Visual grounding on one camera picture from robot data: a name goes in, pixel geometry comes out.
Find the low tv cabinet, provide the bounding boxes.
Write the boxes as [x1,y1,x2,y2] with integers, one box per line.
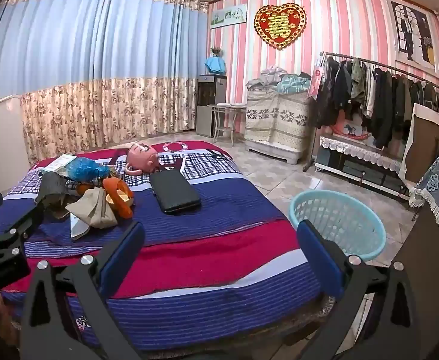
[314,134,409,200]

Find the grey water dispenser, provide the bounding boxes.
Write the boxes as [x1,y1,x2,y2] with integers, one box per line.
[196,74,227,137]

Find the brown board with white edge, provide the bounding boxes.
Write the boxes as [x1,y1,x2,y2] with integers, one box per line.
[398,104,439,189]

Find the pile of folded clothes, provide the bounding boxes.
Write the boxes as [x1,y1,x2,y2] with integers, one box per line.
[246,67,311,94]

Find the whole orange fruit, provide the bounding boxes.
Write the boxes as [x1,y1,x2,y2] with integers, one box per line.
[76,183,94,197]

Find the blue cloth covered bottle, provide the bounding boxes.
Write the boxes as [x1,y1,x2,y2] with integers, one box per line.
[205,56,226,76]

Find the landscape wall poster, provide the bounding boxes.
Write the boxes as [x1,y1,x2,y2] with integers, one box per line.
[209,3,247,29]

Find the blue plastic bag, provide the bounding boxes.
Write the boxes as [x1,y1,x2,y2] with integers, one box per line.
[65,157,110,182]

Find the black flat case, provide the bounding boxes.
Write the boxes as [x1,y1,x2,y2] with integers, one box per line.
[149,169,201,215]

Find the teal tissue box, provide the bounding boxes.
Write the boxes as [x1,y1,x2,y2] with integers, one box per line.
[44,154,76,172]

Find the framed couple picture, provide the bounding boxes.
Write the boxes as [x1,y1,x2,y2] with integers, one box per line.
[387,0,439,78]

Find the orange peel piece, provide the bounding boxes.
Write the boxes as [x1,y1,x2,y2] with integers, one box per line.
[102,177,134,219]

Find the white side cabinet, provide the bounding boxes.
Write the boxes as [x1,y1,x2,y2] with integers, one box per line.
[0,96,30,192]

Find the patterned cloth covered cabinet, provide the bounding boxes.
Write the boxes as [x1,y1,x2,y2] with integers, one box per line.
[245,87,312,165]

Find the light blue laundry basket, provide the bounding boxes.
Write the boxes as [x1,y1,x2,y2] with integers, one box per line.
[289,189,386,262]

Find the striped blue red bedspread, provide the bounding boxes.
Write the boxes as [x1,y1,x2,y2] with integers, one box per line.
[0,140,323,351]

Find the white paper wrapper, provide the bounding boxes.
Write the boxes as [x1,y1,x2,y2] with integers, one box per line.
[70,213,90,241]

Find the red heart wall decoration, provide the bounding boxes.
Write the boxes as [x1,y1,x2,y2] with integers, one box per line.
[254,2,307,50]

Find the clothes rack with garments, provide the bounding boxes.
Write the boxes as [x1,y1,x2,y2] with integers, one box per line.
[305,51,439,172]

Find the blue and floral curtain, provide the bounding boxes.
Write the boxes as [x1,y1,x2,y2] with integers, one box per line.
[0,0,209,163]

